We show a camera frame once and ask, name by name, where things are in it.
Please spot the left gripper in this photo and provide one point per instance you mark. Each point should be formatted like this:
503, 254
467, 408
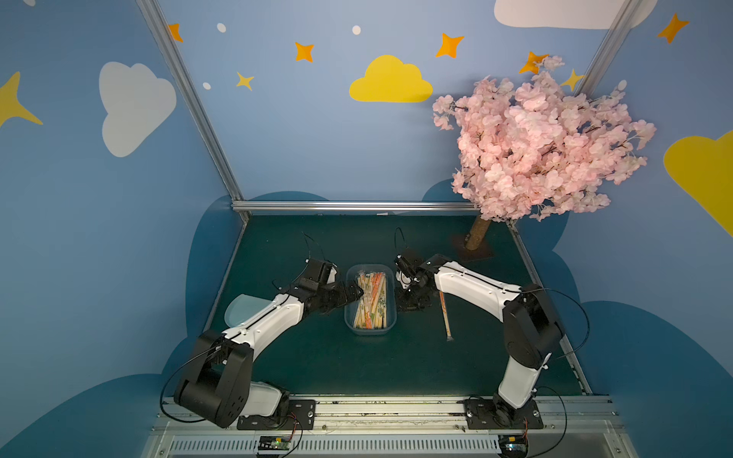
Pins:
338, 295

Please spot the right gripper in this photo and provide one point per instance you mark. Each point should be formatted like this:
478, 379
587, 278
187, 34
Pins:
412, 283

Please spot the red striped chopsticks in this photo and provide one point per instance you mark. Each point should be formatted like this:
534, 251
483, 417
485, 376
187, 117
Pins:
445, 316

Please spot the clear plastic storage box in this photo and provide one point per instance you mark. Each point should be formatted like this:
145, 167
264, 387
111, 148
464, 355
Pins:
350, 310

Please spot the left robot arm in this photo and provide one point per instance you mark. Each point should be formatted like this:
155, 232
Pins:
216, 382

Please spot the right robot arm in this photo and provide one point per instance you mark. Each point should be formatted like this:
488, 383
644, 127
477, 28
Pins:
531, 332

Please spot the chopsticks bundle in box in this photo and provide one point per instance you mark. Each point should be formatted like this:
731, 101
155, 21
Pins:
371, 311

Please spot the pink blossom artificial tree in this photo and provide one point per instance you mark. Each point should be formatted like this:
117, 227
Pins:
534, 151

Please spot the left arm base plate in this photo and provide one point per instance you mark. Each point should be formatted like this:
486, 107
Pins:
300, 412

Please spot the aluminium rail frame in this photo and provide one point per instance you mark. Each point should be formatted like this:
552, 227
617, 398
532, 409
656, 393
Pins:
405, 426

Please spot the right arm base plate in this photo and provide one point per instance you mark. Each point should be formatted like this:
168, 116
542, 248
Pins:
482, 413

